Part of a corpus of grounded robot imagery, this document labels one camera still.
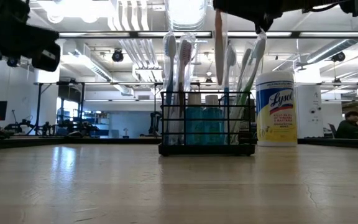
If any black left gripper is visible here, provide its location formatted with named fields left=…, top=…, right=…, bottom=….
left=0, top=21, right=61, bottom=72

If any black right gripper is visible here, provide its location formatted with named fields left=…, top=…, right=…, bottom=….
left=213, top=0, right=284, bottom=32

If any green toothbrush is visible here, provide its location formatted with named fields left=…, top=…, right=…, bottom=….
left=228, top=30, right=267, bottom=146

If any white toothbrush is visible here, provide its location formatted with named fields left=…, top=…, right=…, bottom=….
left=171, top=32, right=197, bottom=146

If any blue mouthwash bottle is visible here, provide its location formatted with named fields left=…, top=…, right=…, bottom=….
left=203, top=94, right=225, bottom=146
left=185, top=94, right=204, bottom=146

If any Lysol wipes canister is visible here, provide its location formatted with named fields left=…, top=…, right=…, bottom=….
left=255, top=72, right=298, bottom=147

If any white round pillar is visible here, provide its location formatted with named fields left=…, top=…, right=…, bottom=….
left=294, top=67, right=324, bottom=139

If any person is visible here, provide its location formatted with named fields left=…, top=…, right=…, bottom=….
left=335, top=111, right=358, bottom=139

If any black ceiling camera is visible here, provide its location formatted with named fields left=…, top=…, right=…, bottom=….
left=331, top=51, right=346, bottom=63
left=111, top=49, right=125, bottom=63
left=6, top=57, right=21, bottom=68

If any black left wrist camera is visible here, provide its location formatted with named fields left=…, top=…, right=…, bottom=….
left=0, top=0, right=30, bottom=26

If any silver ventilation duct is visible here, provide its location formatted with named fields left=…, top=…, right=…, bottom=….
left=165, top=0, right=208, bottom=32

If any black background rig frame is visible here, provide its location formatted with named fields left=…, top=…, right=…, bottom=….
left=33, top=80, right=86, bottom=136

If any black aluminium table frame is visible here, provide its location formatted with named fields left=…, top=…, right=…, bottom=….
left=0, top=135, right=358, bottom=151

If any black wire caddy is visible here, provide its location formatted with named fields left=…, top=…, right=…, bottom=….
left=158, top=91, right=257, bottom=157

